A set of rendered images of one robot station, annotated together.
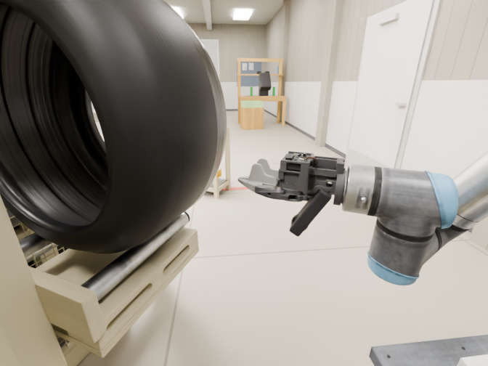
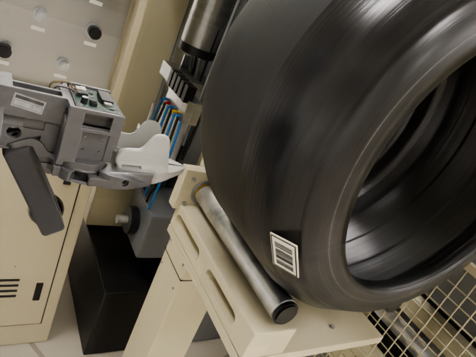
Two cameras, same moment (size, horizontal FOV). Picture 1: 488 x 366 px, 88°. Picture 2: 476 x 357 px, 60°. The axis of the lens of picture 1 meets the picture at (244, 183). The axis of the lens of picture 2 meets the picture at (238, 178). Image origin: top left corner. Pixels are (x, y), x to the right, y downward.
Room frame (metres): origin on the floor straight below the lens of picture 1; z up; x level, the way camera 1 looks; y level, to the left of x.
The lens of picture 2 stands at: (0.81, -0.35, 1.29)
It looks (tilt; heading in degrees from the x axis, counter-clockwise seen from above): 22 degrees down; 121
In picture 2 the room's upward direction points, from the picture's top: 24 degrees clockwise
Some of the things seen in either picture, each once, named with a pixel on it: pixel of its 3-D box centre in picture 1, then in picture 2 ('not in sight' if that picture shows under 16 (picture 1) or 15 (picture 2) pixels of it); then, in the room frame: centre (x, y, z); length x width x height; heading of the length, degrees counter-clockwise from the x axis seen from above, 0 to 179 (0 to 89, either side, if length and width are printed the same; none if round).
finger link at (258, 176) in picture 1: (256, 176); (148, 144); (0.48, -0.03, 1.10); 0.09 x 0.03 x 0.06; 69
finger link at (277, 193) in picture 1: (277, 190); not in sight; (0.46, -0.07, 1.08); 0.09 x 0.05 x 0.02; 69
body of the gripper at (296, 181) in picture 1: (310, 179); (54, 130); (0.46, -0.13, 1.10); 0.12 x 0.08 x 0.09; 69
